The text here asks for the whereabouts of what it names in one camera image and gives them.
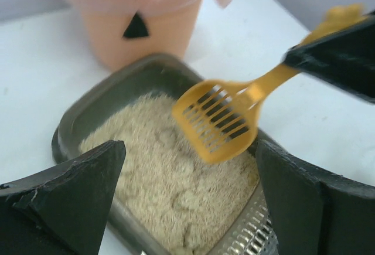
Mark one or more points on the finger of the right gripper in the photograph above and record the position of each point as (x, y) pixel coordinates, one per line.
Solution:
(344, 59)

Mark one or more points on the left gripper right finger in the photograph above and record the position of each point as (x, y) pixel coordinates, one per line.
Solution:
(314, 211)

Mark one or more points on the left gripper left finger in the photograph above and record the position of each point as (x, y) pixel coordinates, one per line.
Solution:
(62, 209)

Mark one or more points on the grey plastic litter box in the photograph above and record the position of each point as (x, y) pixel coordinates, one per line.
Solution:
(250, 233)

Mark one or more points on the yellow litter scoop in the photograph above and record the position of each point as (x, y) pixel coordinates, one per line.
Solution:
(220, 118)

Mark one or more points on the orange trash bin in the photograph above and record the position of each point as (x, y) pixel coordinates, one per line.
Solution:
(118, 40)

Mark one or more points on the beige cat litter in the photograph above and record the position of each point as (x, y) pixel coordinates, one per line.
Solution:
(184, 203)

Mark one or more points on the black triangle sticker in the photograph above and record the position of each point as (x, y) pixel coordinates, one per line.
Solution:
(137, 28)

